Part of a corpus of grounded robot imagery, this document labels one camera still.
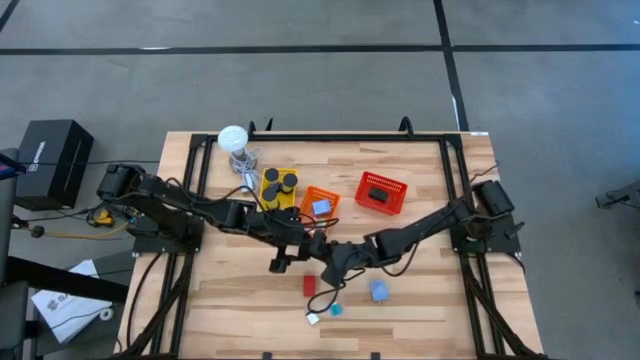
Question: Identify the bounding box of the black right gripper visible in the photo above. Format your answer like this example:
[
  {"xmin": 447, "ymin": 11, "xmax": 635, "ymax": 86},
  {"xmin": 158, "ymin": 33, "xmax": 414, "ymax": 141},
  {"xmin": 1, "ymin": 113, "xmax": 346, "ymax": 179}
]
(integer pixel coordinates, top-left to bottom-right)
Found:
[{"xmin": 309, "ymin": 233, "xmax": 376, "ymax": 290}]

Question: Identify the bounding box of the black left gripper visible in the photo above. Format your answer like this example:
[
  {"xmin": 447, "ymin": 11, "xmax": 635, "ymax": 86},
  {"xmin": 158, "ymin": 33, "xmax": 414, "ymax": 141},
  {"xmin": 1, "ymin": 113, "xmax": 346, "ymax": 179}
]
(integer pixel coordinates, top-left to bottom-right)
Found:
[{"xmin": 259, "ymin": 206, "xmax": 329, "ymax": 275}]

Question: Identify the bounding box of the orange plastic basket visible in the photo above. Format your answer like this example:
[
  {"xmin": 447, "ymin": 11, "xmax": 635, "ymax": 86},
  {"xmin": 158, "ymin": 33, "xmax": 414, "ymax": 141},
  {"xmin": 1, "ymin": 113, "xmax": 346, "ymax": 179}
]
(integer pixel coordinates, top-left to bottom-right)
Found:
[{"xmin": 298, "ymin": 185, "xmax": 342, "ymax": 236}]

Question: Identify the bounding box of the yellow plastic basket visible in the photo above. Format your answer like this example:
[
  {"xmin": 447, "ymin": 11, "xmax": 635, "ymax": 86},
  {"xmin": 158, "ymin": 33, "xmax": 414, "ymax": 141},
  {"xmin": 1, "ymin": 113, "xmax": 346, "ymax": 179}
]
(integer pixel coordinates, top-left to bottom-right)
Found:
[{"xmin": 258, "ymin": 167, "xmax": 301, "ymax": 211}]

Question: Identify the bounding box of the red plastic basket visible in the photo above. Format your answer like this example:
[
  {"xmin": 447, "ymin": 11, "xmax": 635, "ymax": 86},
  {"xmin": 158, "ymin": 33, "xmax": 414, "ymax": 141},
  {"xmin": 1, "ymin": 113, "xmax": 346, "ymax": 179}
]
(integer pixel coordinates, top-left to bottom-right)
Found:
[{"xmin": 354, "ymin": 171, "xmax": 409, "ymax": 217}]

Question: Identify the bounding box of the white round desk lamp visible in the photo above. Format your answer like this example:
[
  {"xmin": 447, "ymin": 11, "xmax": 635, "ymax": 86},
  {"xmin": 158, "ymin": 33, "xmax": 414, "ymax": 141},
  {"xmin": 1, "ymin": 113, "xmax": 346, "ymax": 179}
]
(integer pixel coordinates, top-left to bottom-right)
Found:
[{"xmin": 217, "ymin": 124, "xmax": 259, "ymax": 174}]

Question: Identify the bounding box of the black furniture bar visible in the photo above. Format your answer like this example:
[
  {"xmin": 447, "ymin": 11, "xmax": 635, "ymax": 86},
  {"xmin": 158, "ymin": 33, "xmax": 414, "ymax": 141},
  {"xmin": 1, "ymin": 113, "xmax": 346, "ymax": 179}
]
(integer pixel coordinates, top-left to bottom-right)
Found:
[{"xmin": 0, "ymin": 254, "xmax": 130, "ymax": 304}]

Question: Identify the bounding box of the black cardboard box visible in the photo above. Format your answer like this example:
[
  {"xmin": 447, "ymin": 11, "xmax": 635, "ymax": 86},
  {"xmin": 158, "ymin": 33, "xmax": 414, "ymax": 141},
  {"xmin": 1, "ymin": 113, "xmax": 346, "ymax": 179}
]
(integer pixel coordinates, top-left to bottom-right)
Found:
[{"xmin": 14, "ymin": 118, "xmax": 95, "ymax": 211}]

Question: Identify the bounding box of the black stand foot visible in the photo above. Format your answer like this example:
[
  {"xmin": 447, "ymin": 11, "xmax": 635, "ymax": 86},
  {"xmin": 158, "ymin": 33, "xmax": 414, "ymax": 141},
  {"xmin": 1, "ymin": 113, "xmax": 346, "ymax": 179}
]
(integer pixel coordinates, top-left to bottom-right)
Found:
[{"xmin": 594, "ymin": 179, "xmax": 640, "ymax": 210}]

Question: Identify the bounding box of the blue-lit screen edge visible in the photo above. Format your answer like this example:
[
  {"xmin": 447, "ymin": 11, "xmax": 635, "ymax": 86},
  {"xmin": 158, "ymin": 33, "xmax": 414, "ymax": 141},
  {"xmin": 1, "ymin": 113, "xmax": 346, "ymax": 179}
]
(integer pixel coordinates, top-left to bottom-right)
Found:
[{"xmin": 0, "ymin": 152, "xmax": 29, "ymax": 181}]

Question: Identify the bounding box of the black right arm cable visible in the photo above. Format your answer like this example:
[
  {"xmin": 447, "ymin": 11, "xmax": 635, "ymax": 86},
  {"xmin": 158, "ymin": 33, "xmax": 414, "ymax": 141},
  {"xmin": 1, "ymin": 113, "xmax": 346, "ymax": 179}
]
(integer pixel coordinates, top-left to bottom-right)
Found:
[{"xmin": 305, "ymin": 238, "xmax": 424, "ymax": 315}]

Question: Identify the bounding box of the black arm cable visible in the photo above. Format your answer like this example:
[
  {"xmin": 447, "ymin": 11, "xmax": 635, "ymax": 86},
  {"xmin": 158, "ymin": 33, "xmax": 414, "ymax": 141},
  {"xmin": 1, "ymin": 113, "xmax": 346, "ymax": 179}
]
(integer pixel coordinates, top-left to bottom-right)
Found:
[
  {"xmin": 164, "ymin": 177, "xmax": 341, "ymax": 234},
  {"xmin": 305, "ymin": 238, "xmax": 424, "ymax": 315}
]

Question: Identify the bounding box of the white lamp cable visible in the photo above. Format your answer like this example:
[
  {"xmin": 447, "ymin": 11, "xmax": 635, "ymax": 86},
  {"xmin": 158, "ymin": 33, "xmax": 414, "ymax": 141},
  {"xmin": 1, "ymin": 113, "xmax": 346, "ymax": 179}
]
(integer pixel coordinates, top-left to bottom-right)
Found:
[{"xmin": 229, "ymin": 147, "xmax": 262, "ymax": 195}]

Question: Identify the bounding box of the black metal table frame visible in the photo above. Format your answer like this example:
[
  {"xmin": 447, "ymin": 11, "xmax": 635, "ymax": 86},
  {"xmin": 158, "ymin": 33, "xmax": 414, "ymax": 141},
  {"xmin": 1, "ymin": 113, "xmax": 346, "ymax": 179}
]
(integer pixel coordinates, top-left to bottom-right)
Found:
[{"xmin": 112, "ymin": 130, "xmax": 551, "ymax": 360}]

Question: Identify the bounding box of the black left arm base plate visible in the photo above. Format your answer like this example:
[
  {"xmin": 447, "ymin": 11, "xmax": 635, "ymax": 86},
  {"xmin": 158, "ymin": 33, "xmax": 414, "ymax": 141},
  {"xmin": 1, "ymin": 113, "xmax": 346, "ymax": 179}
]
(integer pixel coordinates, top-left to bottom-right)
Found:
[{"xmin": 132, "ymin": 219, "xmax": 205, "ymax": 254}]

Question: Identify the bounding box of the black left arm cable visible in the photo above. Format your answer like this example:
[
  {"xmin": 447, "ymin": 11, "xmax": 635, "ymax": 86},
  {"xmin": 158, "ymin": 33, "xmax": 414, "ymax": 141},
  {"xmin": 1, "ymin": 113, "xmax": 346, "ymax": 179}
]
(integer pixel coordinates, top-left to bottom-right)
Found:
[{"xmin": 164, "ymin": 177, "xmax": 341, "ymax": 234}]

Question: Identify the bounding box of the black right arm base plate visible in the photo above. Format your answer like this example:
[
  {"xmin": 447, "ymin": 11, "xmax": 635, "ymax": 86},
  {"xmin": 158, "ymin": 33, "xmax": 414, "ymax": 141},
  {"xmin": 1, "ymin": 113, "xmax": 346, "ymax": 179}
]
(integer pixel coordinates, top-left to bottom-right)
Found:
[{"xmin": 448, "ymin": 212, "xmax": 522, "ymax": 256}]

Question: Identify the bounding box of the yellow cable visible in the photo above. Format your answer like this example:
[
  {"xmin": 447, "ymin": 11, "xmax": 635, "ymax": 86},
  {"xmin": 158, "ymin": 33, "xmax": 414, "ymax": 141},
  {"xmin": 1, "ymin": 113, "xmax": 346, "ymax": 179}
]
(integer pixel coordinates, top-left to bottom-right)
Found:
[{"xmin": 43, "ymin": 209, "xmax": 132, "ymax": 241}]

